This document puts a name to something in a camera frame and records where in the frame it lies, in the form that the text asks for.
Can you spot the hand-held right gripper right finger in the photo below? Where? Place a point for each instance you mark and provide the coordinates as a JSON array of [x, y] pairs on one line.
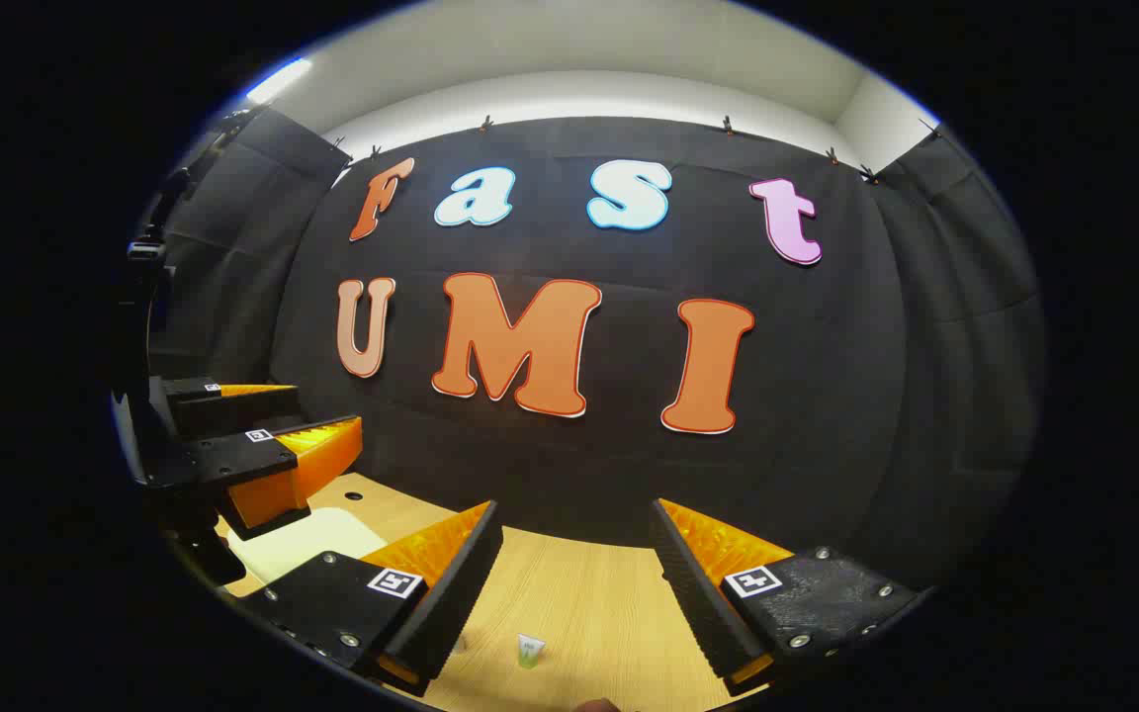
[[693, 593]]

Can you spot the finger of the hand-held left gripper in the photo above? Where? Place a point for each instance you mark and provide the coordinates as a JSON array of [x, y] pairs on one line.
[[233, 410], [233, 465]]

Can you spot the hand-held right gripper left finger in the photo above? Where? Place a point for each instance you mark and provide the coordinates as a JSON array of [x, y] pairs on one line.
[[461, 583]]

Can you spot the large white tube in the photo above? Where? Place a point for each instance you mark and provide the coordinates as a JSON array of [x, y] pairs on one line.
[[530, 648]]

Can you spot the cream suitcase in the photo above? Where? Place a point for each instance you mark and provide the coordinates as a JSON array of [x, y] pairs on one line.
[[307, 539]]

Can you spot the ceiling light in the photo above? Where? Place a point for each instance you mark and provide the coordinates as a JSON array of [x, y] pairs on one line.
[[278, 81]]

